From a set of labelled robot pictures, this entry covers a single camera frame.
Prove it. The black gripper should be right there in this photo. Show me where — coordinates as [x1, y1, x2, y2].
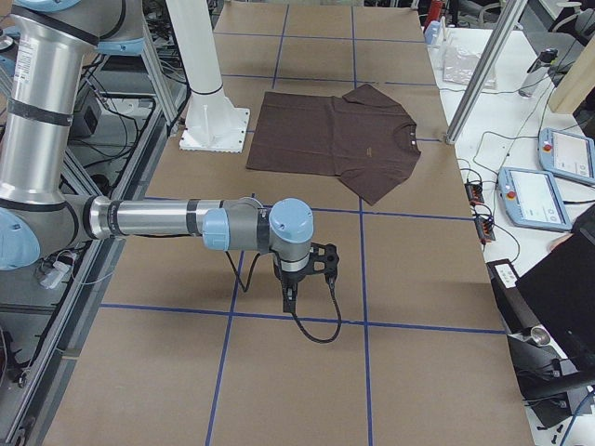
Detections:
[273, 257, 309, 312]

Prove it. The brown t-shirt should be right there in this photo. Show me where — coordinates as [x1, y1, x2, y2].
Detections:
[246, 85, 420, 205]

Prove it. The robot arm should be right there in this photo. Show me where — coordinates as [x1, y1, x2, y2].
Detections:
[1, 1, 314, 312]

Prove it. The orange terminal block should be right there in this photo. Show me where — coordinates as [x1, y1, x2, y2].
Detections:
[474, 215, 496, 245]
[464, 181, 485, 206]

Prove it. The black box with label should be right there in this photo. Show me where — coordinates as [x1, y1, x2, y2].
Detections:
[486, 259, 541, 334]

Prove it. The white power strip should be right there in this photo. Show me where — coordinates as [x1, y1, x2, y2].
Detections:
[39, 260, 71, 289]

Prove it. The near teach pendant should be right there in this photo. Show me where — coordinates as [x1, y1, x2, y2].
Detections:
[497, 167, 572, 232]

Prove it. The teach pendant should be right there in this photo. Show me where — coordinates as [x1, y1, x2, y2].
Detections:
[497, 167, 572, 232]
[537, 128, 594, 186]

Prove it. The black monitor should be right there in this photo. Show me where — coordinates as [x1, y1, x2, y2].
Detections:
[511, 211, 594, 427]

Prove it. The silver plastic bag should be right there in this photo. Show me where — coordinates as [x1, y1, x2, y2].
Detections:
[443, 46, 482, 85]

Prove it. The far teach pendant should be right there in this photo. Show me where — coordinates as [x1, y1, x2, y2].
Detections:
[537, 128, 594, 186]

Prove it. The red cylinder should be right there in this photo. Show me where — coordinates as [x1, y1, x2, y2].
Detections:
[426, 0, 443, 25]

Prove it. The metal water bottle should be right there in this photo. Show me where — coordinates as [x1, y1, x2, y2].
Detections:
[518, 47, 559, 98]

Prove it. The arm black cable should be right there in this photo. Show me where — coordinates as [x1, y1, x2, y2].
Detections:
[225, 250, 344, 345]

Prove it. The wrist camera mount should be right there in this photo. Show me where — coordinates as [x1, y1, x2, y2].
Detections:
[306, 243, 339, 284]

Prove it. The white pedestal column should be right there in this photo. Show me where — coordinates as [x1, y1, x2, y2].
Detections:
[166, 0, 250, 153]

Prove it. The aluminium frame post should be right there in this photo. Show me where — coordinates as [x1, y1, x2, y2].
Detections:
[444, 0, 528, 145]

